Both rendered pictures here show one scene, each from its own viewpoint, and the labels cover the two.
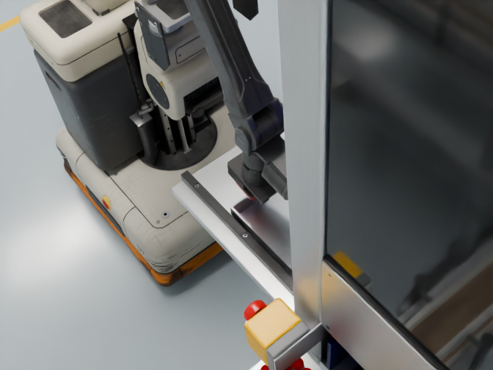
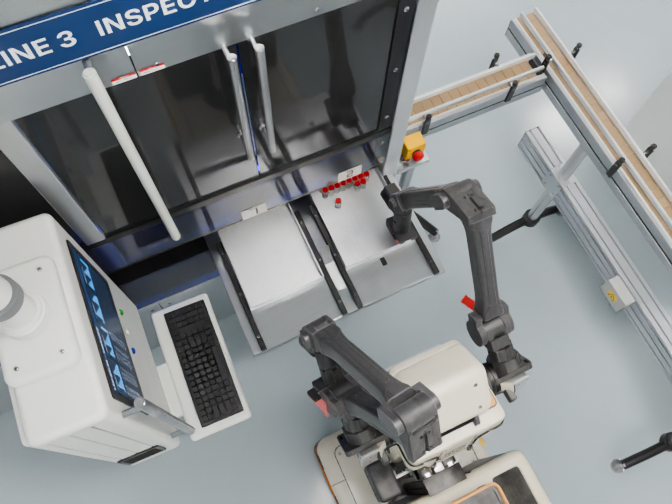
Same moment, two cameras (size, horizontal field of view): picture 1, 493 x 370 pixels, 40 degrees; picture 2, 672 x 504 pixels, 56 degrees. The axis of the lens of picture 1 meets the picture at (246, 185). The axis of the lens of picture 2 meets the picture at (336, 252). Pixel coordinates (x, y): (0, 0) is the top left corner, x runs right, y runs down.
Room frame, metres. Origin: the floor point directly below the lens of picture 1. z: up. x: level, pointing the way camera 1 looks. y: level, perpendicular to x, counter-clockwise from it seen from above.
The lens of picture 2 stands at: (1.61, -0.18, 2.85)
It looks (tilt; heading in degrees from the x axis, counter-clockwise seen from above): 68 degrees down; 183
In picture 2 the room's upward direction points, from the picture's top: 5 degrees clockwise
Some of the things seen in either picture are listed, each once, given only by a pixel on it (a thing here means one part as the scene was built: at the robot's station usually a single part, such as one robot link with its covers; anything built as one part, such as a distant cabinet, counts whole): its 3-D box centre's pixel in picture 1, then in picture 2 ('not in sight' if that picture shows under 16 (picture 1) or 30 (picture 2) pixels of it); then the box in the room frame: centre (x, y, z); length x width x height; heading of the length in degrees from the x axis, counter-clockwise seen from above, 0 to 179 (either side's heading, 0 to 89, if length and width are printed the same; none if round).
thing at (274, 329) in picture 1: (276, 335); (411, 144); (0.45, -0.02, 0.99); 0.08 x 0.07 x 0.07; 32
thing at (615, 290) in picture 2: not in sight; (617, 293); (0.71, 0.90, 0.50); 0.12 x 0.05 x 0.09; 32
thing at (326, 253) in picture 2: not in sight; (333, 267); (0.90, -0.23, 0.91); 0.14 x 0.03 x 0.06; 33
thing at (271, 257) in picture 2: not in sight; (267, 249); (0.86, -0.45, 0.90); 0.34 x 0.26 x 0.04; 32
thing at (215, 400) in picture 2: not in sight; (202, 360); (1.25, -0.61, 0.82); 0.40 x 0.14 x 0.02; 30
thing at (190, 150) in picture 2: not in sight; (160, 152); (0.88, -0.67, 1.50); 0.47 x 0.01 x 0.59; 122
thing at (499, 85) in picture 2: not in sight; (459, 97); (0.18, 0.15, 0.92); 0.69 x 0.16 x 0.16; 122
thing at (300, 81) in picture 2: not in sight; (328, 90); (0.64, -0.29, 1.50); 0.43 x 0.01 x 0.59; 122
